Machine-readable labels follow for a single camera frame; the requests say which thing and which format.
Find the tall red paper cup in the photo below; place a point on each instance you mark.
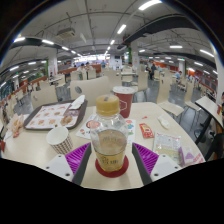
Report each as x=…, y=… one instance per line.
x=125, y=101

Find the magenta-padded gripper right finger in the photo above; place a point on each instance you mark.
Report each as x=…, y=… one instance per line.
x=166, y=165

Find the ceiling air conditioner unit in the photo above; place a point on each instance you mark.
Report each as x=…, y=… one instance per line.
x=66, y=33

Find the crumpled white tissue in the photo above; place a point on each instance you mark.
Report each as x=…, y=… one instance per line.
x=163, y=121

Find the group of beige chairs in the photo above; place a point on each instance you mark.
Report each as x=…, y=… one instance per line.
x=93, y=88

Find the clear plastic bag with food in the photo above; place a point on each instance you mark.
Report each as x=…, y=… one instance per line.
x=15, y=124

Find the beige neighbouring table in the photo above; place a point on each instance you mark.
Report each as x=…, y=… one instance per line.
x=208, y=106

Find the white napkin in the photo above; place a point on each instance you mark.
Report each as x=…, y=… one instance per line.
x=77, y=102

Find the colourful printed paper placemat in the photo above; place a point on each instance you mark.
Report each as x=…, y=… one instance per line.
x=85, y=128

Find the small purple packet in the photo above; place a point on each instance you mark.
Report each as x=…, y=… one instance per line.
x=186, y=156

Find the dark tray with printed liner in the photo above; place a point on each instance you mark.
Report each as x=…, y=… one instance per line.
x=43, y=116

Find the red ketchup packet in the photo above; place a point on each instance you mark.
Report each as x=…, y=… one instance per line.
x=146, y=130

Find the clear bottle with yellow cap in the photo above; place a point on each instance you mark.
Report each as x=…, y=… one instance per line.
x=109, y=143

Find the flat round red coaster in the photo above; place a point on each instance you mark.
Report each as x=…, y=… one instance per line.
x=111, y=174

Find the white cup with dotted pattern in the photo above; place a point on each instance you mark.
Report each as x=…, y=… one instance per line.
x=60, y=141

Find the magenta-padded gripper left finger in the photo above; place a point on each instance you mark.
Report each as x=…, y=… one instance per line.
x=58, y=165

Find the group of ceiling lights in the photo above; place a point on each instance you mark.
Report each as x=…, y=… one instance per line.
x=150, y=4

